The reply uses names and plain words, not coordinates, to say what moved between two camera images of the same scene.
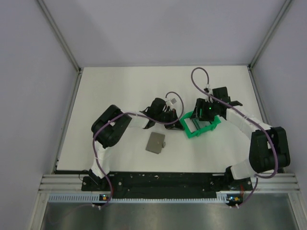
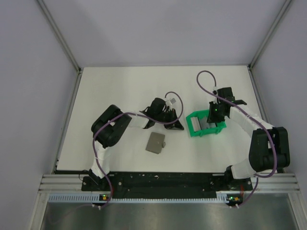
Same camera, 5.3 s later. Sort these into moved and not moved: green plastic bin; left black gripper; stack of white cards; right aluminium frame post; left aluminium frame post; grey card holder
Moved: green plastic bin; stack of white cards
Not moved: grey card holder; left aluminium frame post; left black gripper; right aluminium frame post
